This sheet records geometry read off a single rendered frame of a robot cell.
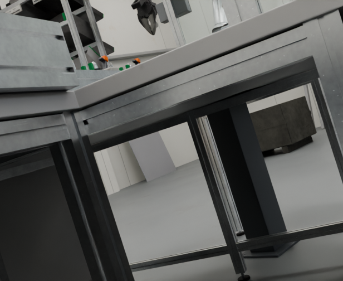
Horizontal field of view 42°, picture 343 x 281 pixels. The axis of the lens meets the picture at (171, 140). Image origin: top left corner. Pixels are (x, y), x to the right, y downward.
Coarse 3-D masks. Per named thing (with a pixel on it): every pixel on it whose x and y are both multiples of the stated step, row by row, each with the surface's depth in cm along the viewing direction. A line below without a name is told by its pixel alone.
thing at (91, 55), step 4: (88, 52) 190; (92, 52) 193; (96, 52) 195; (88, 56) 191; (92, 56) 192; (96, 56) 194; (100, 56) 196; (76, 60) 194; (88, 60) 193; (92, 60) 192; (96, 60) 193; (76, 64) 196; (80, 64) 196; (100, 64) 195; (76, 68) 198; (80, 68) 198; (100, 68) 196
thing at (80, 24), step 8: (56, 16) 189; (80, 24) 190; (88, 24) 194; (64, 32) 188; (80, 32) 189; (88, 32) 193; (72, 40) 194; (88, 40) 194; (72, 48) 199; (96, 48) 200; (112, 48) 204
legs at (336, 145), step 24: (264, 96) 254; (216, 120) 241; (240, 120) 238; (216, 144) 245; (240, 144) 234; (336, 144) 231; (216, 168) 292; (240, 168) 237; (264, 168) 243; (240, 192) 241; (264, 192) 239; (240, 216) 245; (264, 216) 235
